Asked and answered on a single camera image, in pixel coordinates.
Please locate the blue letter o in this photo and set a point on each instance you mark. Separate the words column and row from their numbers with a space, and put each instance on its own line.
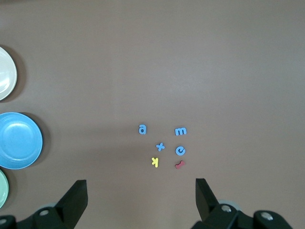
column 140, row 132

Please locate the blue foam letter x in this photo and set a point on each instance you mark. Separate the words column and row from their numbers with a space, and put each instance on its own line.
column 160, row 147

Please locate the brown table mat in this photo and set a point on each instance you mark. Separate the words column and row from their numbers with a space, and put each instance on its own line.
column 152, row 59

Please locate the cream plate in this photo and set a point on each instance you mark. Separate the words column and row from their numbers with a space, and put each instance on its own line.
column 6, row 74

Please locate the green plate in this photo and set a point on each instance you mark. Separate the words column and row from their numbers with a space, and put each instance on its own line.
column 3, row 188

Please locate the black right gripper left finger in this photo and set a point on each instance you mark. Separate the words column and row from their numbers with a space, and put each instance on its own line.
column 69, row 207

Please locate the blue foam letter m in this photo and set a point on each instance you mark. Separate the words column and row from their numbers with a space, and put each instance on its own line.
column 180, row 131

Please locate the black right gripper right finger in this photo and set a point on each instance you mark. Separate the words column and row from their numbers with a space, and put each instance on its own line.
column 209, row 210

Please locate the yellow foam letter k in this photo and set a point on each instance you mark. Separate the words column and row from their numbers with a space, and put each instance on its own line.
column 155, row 162

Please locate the red foam letter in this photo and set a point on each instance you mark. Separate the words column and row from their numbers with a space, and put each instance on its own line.
column 179, row 164

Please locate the blue plate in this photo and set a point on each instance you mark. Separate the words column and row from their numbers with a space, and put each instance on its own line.
column 19, row 140

